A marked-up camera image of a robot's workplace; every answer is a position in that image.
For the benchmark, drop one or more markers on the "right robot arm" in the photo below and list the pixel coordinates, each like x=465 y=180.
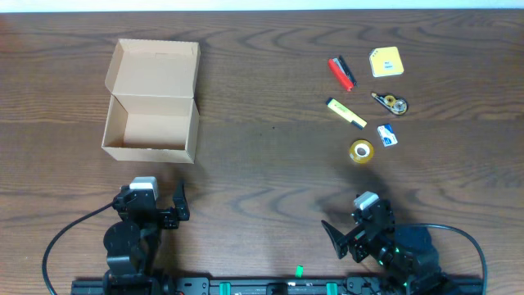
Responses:
x=410 y=260

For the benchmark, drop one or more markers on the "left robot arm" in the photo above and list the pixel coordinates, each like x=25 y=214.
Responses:
x=132 y=243

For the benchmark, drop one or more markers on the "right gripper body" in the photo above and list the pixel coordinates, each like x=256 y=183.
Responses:
x=359 y=236

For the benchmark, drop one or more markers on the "yellow highlighter marker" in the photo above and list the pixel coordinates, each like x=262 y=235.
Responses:
x=345 y=113

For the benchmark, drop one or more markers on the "clear adhesive tape roll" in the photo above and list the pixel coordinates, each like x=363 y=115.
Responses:
x=361 y=151

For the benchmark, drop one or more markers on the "small green clip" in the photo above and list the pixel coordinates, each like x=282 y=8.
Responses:
x=299 y=271

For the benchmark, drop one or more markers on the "yellow sticky note pad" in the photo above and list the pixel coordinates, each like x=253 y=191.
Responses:
x=386 y=62

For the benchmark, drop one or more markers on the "brown cardboard box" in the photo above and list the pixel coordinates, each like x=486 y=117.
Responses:
x=152 y=114

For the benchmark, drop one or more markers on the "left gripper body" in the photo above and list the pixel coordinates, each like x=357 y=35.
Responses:
x=164 y=217

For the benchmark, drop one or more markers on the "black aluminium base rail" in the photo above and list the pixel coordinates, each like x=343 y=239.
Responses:
x=205 y=286

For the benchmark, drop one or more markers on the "small blue staples box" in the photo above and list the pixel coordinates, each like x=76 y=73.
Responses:
x=387 y=135

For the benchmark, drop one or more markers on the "correction tape dispenser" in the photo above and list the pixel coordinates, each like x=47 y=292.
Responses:
x=395 y=105

